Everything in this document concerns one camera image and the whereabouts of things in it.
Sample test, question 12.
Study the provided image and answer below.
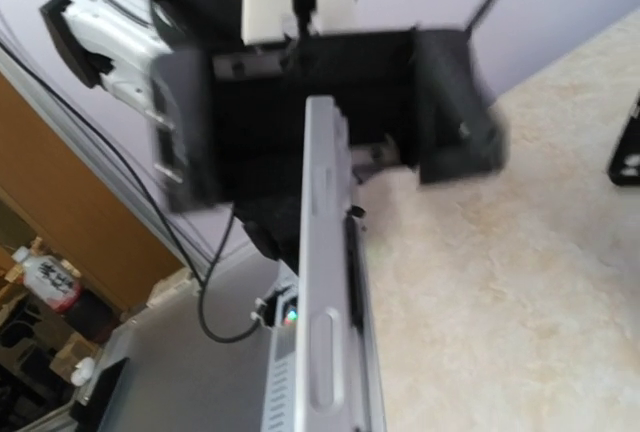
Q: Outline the red drink bottle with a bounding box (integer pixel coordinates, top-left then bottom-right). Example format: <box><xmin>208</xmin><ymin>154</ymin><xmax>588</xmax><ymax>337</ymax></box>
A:
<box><xmin>12</xmin><ymin>247</ymin><xmax>119</xmax><ymax>344</ymax></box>

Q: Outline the black bracket on frame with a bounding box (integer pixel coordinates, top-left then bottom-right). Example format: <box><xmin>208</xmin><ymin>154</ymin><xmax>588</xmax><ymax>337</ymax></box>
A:
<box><xmin>70</xmin><ymin>357</ymin><xmax>130</xmax><ymax>426</ymax></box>

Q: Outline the large silver phone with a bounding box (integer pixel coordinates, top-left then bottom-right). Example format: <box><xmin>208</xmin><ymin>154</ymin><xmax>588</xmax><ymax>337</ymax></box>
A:
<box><xmin>294</xmin><ymin>96</ymin><xmax>353</xmax><ymax>431</ymax></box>

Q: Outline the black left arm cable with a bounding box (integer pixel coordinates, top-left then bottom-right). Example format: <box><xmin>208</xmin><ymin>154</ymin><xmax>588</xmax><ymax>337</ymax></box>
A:
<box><xmin>0</xmin><ymin>0</ymin><xmax>516</xmax><ymax>344</ymax></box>

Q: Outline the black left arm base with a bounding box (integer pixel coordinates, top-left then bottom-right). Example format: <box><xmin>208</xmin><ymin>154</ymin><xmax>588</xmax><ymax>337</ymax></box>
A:
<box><xmin>234</xmin><ymin>197</ymin><xmax>301</xmax><ymax>274</ymax></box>

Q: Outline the left aluminium corner post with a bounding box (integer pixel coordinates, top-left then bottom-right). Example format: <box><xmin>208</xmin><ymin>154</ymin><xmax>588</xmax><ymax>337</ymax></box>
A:
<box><xmin>0</xmin><ymin>11</ymin><xmax>221</xmax><ymax>273</ymax></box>

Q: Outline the white earbud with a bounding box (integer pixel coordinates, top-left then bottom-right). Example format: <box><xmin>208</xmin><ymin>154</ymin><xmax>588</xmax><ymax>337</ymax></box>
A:
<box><xmin>70</xmin><ymin>357</ymin><xmax>96</xmax><ymax>387</ymax></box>

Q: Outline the light blue phone case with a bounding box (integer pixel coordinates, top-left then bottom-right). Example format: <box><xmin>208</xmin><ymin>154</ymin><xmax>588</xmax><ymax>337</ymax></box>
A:
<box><xmin>344</xmin><ymin>145</ymin><xmax>387</xmax><ymax>431</ymax></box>

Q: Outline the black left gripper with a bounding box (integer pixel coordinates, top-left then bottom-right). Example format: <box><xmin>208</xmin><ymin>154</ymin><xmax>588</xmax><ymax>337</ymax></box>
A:
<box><xmin>149</xmin><ymin>29</ymin><xmax>505</xmax><ymax>213</ymax></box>

